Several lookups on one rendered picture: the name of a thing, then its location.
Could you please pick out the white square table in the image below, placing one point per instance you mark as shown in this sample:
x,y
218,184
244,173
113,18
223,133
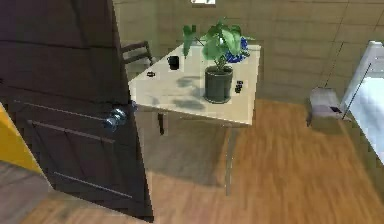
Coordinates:
x,y
186,93

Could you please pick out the green house plant dark pot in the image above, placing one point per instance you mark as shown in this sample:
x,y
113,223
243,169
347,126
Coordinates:
x,y
218,66

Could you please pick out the black mug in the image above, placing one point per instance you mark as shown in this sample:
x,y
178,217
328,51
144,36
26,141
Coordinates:
x,y
173,62

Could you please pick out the small black object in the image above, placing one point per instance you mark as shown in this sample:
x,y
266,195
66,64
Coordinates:
x,y
151,74

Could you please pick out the blue patterned plate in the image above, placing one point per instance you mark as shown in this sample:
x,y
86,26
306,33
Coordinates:
x,y
240,55

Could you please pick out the silver round door knob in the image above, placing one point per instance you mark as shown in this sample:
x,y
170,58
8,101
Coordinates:
x,y
115,118

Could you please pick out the dark wooden chair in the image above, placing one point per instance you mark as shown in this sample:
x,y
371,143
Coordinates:
x,y
136,55

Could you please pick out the white framed window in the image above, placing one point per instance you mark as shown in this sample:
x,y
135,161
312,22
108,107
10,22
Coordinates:
x,y
203,1

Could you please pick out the dark brown room door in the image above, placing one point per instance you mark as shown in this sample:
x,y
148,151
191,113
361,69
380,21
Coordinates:
x,y
63,100

